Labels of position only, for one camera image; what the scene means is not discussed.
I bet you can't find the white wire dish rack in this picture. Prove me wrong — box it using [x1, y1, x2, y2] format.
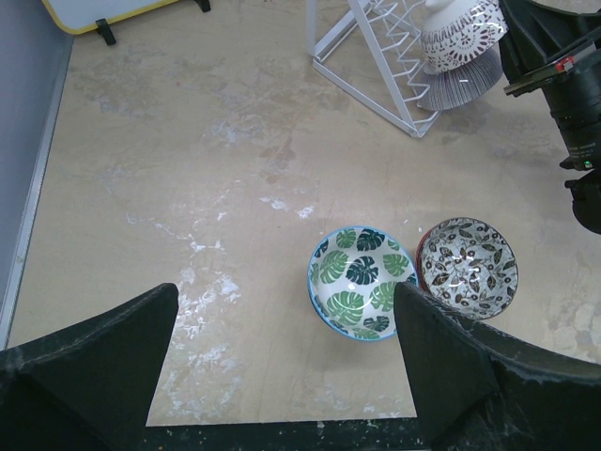
[305, 1, 440, 138]

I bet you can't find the purple striped bowl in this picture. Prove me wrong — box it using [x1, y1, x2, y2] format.
[418, 48, 503, 112]

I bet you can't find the brown floral pattern bowl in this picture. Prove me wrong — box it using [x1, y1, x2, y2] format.
[416, 217, 518, 320]

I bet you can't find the yellow framed whiteboard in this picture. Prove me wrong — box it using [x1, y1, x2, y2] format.
[42, 0, 177, 46]

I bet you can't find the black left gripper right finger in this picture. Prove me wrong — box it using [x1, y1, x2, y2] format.
[393, 283, 600, 450]

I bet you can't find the aluminium side rail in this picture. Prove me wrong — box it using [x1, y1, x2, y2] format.
[1, 36, 73, 348]

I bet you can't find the white mandala pattern bowl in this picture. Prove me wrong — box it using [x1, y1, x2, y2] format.
[420, 0, 508, 74]

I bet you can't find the green leaf pattern bowl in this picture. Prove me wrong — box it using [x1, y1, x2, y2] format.
[307, 225, 418, 342]

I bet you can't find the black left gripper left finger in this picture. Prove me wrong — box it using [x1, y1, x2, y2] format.
[1, 283, 178, 450]

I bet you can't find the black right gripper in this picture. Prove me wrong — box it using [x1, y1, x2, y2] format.
[499, 0, 600, 171]

